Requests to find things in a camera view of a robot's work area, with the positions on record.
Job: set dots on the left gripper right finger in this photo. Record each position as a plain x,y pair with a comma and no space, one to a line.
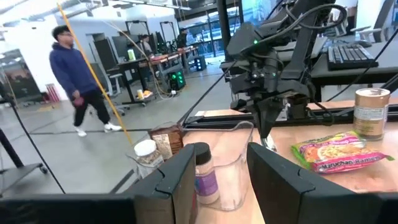
311,205

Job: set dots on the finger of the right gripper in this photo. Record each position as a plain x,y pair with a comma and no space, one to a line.
262,119
273,115

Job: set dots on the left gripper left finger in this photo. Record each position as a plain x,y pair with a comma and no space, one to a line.
93,211

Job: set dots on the white cap bagel seasoning jar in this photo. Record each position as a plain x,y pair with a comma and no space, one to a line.
144,147

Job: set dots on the purple label spice jar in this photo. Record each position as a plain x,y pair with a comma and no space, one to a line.
206,183

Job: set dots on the dark brown snack pack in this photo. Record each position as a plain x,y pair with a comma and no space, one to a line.
169,140

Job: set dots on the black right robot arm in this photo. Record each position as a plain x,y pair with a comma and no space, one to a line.
298,46

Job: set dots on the clear plastic bin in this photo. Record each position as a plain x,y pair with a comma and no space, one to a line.
236,174

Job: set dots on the black wheeled cart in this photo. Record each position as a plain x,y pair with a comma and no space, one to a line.
18,172

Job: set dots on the black computer keyboard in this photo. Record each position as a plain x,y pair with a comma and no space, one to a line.
351,56

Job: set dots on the black computer tower green lights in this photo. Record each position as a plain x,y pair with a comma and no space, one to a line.
177,79

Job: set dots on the tan lidded can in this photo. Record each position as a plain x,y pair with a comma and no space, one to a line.
370,115

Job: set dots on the person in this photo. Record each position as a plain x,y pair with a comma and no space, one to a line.
182,39
71,68
146,46

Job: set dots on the grey desk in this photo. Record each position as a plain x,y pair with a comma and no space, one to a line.
385,65

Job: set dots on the black cart with orange items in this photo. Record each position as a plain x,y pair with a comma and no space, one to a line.
143,95

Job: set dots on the red white striped object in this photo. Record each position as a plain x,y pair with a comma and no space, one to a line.
53,93

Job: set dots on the grey office chair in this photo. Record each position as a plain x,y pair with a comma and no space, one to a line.
115,76

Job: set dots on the black background table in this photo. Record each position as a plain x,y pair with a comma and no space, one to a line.
130,63

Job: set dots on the black aluminium table frame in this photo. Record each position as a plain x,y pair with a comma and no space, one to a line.
217,119

